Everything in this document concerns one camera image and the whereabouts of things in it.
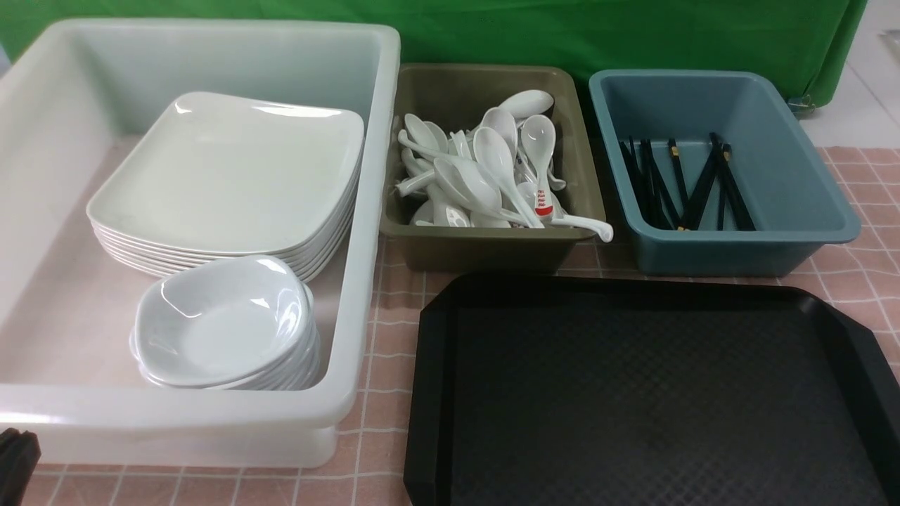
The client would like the large white square plate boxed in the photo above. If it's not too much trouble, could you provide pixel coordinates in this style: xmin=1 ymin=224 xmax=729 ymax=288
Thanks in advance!
xmin=86 ymin=91 xmax=364 ymax=255

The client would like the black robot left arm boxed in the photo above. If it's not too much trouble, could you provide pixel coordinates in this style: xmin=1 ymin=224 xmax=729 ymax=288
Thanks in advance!
xmin=1 ymin=428 xmax=41 ymax=506

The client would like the white spoon with red label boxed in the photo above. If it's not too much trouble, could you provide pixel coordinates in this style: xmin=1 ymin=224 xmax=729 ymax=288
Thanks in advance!
xmin=517 ymin=182 xmax=615 ymax=242

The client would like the white spoon center of bin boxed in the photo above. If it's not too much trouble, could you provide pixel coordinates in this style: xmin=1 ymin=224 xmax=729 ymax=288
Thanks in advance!
xmin=473 ymin=126 xmax=544 ymax=228

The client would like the white spoon of bin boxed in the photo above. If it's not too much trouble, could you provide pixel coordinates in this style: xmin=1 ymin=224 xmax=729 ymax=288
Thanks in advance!
xmin=473 ymin=126 xmax=544 ymax=228
xmin=520 ymin=115 xmax=567 ymax=191
xmin=497 ymin=89 xmax=554 ymax=121

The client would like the white spoon right of bin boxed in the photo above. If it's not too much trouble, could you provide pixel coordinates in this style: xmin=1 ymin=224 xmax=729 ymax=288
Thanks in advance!
xmin=520 ymin=115 xmax=567 ymax=191

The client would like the black plastic serving tray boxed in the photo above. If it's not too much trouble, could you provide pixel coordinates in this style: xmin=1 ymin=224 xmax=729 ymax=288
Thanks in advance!
xmin=403 ymin=273 xmax=899 ymax=505

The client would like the olive green spoon bin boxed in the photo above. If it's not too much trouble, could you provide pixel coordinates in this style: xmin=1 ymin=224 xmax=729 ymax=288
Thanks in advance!
xmin=380 ymin=63 xmax=605 ymax=273

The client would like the white spoon top of bin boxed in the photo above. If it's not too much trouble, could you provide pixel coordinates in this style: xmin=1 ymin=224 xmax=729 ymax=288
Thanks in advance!
xmin=497 ymin=89 xmax=554 ymax=121

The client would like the stack of small white bowls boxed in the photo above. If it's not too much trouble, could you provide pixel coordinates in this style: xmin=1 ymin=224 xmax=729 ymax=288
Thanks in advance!
xmin=129 ymin=255 xmax=321 ymax=391

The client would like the pink checkered tablecloth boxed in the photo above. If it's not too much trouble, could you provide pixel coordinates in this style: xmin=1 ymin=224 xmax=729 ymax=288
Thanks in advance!
xmin=23 ymin=147 xmax=898 ymax=505

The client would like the blue chopstick bin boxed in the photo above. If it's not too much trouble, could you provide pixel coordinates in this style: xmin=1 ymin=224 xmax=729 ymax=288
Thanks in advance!
xmin=589 ymin=70 xmax=861 ymax=278

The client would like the stack of white square plates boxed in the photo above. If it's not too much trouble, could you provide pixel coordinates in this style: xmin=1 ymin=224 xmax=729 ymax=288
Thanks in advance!
xmin=89 ymin=169 xmax=362 ymax=282

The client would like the large white plastic tub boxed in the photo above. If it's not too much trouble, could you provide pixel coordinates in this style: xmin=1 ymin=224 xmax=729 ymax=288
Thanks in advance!
xmin=1 ymin=18 xmax=401 ymax=468

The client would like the green backdrop cloth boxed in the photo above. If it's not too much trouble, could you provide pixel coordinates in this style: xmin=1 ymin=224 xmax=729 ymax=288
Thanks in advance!
xmin=1 ymin=1 xmax=867 ymax=105

